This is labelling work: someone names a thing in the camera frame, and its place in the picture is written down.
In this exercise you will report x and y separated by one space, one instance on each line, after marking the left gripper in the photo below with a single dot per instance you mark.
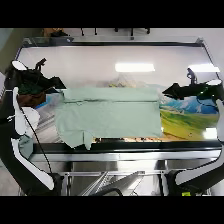
53 83

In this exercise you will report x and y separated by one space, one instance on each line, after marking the pale grey garment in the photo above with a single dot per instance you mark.
26 146

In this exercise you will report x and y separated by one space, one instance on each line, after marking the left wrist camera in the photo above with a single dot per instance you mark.
40 64

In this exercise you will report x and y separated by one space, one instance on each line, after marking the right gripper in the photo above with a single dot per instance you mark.
178 91

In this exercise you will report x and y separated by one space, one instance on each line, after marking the brown garment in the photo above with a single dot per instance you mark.
30 99

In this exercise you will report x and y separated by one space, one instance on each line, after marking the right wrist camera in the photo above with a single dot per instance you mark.
192 76

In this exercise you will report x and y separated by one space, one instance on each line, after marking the pale green shirt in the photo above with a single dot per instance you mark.
110 116

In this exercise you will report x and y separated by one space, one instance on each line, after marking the white garment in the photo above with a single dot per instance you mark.
30 118

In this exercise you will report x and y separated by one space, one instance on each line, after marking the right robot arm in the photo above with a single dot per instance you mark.
200 176

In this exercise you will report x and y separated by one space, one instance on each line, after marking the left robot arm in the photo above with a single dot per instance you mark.
9 150

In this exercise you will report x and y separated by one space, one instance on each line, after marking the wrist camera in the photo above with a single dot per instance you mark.
40 64
192 76

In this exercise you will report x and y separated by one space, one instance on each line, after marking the silver frame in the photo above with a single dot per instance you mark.
133 156

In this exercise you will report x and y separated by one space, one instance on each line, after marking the dark green garment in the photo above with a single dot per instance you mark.
29 89

